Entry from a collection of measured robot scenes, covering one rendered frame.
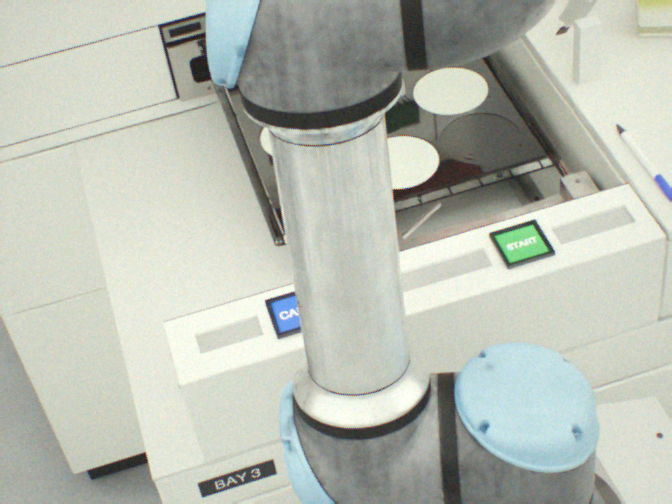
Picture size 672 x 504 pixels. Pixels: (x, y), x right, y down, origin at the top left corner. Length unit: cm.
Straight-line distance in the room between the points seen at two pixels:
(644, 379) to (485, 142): 36
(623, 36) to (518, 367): 71
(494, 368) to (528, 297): 33
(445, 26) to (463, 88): 89
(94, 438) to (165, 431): 88
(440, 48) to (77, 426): 158
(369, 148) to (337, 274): 11
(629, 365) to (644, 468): 21
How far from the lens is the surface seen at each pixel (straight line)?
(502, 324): 140
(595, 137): 154
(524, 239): 140
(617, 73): 162
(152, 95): 184
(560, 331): 145
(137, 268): 165
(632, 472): 138
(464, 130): 164
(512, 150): 161
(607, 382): 156
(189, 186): 174
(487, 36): 84
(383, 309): 97
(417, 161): 160
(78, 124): 185
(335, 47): 83
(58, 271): 203
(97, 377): 222
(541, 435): 103
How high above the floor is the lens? 195
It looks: 45 degrees down
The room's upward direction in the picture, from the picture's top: 9 degrees counter-clockwise
